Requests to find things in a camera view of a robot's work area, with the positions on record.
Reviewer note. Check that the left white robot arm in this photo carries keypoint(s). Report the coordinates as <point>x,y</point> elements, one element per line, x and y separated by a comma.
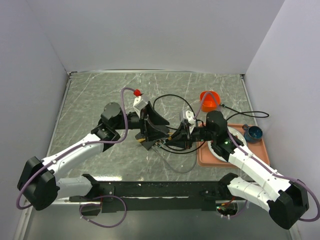
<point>42,182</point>

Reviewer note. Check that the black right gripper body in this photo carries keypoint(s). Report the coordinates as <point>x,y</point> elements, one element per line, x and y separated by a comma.
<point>200,134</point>

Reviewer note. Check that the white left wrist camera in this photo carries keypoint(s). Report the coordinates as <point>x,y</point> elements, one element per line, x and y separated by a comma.
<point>139,103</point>

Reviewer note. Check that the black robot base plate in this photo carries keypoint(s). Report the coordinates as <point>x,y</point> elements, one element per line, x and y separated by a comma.
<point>156,195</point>

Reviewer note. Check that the blue ceramic mug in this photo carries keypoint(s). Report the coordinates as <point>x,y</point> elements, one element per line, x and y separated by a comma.
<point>253,133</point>

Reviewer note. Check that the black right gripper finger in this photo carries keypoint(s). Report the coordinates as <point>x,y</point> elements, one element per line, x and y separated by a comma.
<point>183,131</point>
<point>179,142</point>

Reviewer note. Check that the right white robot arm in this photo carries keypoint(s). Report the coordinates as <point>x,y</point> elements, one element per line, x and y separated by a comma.
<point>284,199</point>

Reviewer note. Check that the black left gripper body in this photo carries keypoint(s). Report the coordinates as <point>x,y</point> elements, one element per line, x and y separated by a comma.
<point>133,121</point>

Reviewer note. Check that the white watermelon pattern plate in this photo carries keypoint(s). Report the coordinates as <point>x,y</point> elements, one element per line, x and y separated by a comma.
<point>235,133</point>

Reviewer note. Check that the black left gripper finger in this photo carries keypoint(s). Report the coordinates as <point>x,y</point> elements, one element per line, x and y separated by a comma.
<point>154,117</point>
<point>154,132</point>

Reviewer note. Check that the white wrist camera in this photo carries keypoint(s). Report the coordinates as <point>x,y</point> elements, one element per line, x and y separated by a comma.
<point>139,103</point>
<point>187,117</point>

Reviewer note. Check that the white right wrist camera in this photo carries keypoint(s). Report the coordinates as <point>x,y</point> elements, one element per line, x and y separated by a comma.
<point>187,117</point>

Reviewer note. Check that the black network switch box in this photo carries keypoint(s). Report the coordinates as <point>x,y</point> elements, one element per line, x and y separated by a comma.
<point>148,143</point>

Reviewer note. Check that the pink plastic tray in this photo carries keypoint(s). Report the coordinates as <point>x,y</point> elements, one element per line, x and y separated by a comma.
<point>206,159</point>

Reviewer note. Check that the orange plastic cup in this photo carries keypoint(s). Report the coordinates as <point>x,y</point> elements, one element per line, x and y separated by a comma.
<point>210,101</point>

